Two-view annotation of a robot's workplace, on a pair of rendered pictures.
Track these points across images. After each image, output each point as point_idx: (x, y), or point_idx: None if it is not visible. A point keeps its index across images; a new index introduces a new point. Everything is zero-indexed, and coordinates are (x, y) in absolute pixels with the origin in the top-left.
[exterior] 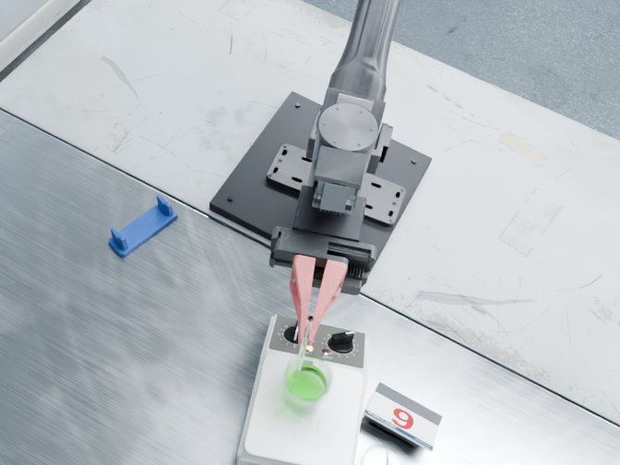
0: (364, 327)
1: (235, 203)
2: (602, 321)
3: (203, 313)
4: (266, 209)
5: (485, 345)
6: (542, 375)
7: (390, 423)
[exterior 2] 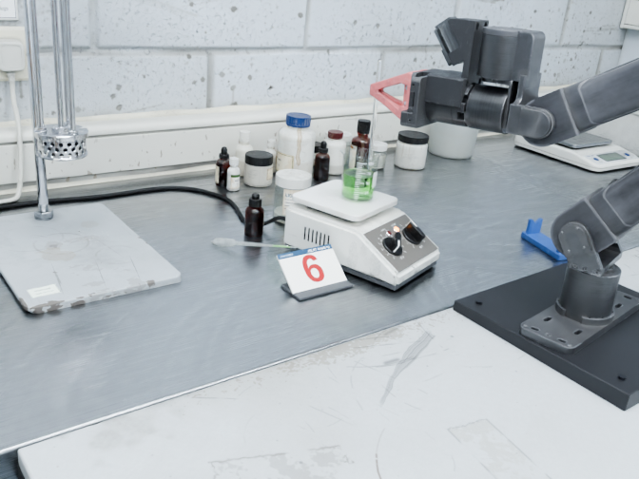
0: (409, 297)
1: (565, 271)
2: (316, 448)
3: (458, 247)
4: (554, 280)
5: (348, 348)
6: (288, 367)
7: (313, 252)
